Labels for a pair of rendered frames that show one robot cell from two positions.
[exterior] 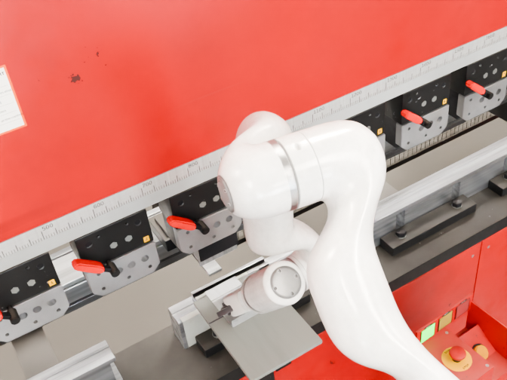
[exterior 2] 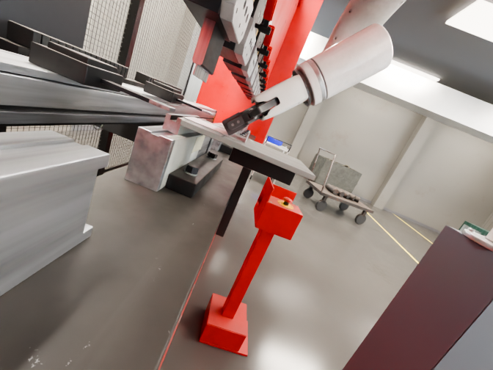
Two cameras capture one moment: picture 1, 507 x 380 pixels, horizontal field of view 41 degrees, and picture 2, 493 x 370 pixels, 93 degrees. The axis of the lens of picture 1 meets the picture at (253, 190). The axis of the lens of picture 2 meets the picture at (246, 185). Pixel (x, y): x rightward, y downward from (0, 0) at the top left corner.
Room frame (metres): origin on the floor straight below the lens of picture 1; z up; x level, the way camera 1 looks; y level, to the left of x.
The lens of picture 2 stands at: (0.77, 0.49, 1.05)
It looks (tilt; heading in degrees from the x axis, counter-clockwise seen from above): 15 degrees down; 295
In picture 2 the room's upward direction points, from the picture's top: 23 degrees clockwise
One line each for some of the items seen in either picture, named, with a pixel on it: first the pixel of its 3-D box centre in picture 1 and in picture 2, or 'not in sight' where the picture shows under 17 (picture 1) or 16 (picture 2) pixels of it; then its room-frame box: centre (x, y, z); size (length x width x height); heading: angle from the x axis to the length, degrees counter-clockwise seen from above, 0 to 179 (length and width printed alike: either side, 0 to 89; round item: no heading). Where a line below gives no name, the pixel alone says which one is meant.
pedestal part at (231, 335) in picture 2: not in sight; (229, 323); (1.00, -0.49, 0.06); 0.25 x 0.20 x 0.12; 31
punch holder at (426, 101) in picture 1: (414, 106); (249, 60); (1.39, -0.42, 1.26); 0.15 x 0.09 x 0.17; 117
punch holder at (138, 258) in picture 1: (112, 243); not in sight; (1.03, 0.30, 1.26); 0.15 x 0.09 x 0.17; 117
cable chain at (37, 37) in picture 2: not in sight; (83, 57); (1.59, 0.10, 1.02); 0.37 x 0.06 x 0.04; 117
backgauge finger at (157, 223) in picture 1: (190, 240); (116, 81); (1.28, 0.17, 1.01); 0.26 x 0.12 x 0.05; 27
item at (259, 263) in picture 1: (231, 281); (188, 123); (1.14, 0.08, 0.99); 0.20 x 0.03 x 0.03; 117
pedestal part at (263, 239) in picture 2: not in sight; (247, 270); (1.03, -0.48, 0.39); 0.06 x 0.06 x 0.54; 31
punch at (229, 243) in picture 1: (216, 242); (207, 55); (1.14, 0.10, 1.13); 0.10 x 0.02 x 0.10; 117
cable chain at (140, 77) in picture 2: not in sight; (162, 85); (1.84, -0.41, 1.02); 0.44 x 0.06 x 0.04; 117
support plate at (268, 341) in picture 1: (255, 322); (251, 145); (1.00, 0.03, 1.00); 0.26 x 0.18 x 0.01; 27
